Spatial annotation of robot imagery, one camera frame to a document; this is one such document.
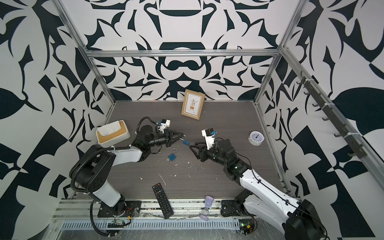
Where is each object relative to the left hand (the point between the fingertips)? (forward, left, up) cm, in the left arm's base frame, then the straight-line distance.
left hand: (184, 132), depth 79 cm
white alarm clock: (+6, -45, -18) cm, 49 cm away
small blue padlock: (-4, -1, -4) cm, 6 cm away
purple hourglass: (-34, -9, -17) cm, 39 cm away
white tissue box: (+10, +46, -15) cm, 50 cm away
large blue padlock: (-4, +8, -21) cm, 22 cm away
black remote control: (-28, +12, -19) cm, 36 cm away
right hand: (-8, -4, 0) cm, 9 cm away
